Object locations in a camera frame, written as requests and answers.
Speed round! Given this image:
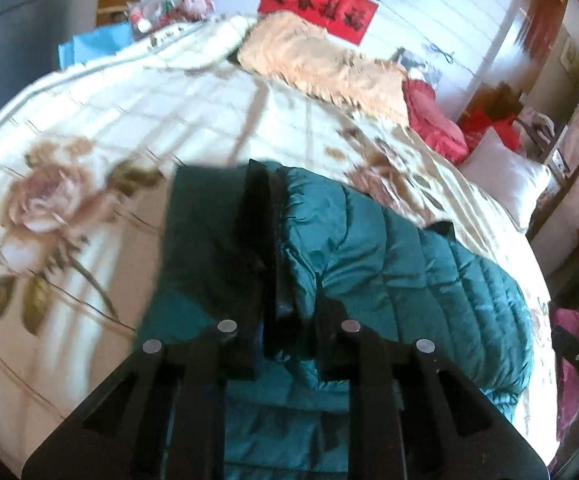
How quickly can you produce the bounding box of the white pillow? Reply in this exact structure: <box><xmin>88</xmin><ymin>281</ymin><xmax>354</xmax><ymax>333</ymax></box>
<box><xmin>457</xmin><ymin>127</ymin><xmax>553</xmax><ymax>233</ymax></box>

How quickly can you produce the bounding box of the blue paper bag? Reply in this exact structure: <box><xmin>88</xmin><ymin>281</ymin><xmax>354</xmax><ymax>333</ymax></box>
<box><xmin>58</xmin><ymin>22</ymin><xmax>135</xmax><ymax>70</ymax></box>

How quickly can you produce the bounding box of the red frilled cushion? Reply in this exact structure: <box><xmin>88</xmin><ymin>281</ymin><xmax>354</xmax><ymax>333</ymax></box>
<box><xmin>402</xmin><ymin>79</ymin><xmax>470</xmax><ymax>165</ymax></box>

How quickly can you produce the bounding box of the wooden chair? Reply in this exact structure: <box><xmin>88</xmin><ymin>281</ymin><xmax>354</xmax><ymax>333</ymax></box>
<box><xmin>514</xmin><ymin>110</ymin><xmax>579</xmax><ymax>241</ymax></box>

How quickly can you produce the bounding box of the red wall banner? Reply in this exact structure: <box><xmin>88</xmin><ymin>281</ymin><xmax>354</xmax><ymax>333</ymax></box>
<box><xmin>257</xmin><ymin>0</ymin><xmax>379</xmax><ymax>47</ymax></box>

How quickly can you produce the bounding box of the plush doll with red hat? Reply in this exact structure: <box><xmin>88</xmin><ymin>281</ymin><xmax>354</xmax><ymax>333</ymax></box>
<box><xmin>177</xmin><ymin>0</ymin><xmax>218</xmax><ymax>23</ymax></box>

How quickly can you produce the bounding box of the red hanging decoration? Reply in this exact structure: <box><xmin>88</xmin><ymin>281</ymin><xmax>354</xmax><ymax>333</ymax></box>
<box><xmin>517</xmin><ymin>0</ymin><xmax>570</xmax><ymax>66</ymax></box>

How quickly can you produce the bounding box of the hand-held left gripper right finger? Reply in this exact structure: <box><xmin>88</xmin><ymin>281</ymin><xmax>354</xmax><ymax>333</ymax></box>
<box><xmin>313</xmin><ymin>304</ymin><xmax>551</xmax><ymax>480</ymax></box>

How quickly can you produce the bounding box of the green quilted puffer jacket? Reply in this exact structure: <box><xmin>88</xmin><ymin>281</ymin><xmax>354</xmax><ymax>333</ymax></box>
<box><xmin>134</xmin><ymin>159</ymin><xmax>535</xmax><ymax>480</ymax></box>

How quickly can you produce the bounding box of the framed photo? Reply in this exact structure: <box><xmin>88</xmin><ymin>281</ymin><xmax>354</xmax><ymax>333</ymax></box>
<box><xmin>394</xmin><ymin>47</ymin><xmax>444</xmax><ymax>91</ymax></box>

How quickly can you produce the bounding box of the red cloth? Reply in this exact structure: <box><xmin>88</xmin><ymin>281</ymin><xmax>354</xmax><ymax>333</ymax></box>
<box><xmin>462</xmin><ymin>105</ymin><xmax>520</xmax><ymax>153</ymax></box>

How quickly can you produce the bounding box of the cream floral checked blanket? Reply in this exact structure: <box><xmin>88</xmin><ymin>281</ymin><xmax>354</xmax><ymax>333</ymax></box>
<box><xmin>0</xmin><ymin>12</ymin><xmax>557</xmax><ymax>476</ymax></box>

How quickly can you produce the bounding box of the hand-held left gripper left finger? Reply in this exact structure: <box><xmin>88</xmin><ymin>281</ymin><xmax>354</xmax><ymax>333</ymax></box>
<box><xmin>22</xmin><ymin>319</ymin><xmax>266</xmax><ymax>480</ymax></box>

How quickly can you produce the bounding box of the pile of wrapped toys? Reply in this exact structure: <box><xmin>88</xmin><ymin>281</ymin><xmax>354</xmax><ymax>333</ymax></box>
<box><xmin>127</xmin><ymin>0</ymin><xmax>180</xmax><ymax>36</ymax></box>

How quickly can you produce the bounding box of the grey refrigerator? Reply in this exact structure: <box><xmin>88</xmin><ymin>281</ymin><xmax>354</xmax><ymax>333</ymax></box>
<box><xmin>0</xmin><ymin>0</ymin><xmax>105</xmax><ymax>131</ymax></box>

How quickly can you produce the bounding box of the yellow frilled pillow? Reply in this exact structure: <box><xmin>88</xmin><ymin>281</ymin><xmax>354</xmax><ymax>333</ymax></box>
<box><xmin>237</xmin><ymin>10</ymin><xmax>413</xmax><ymax>126</ymax></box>

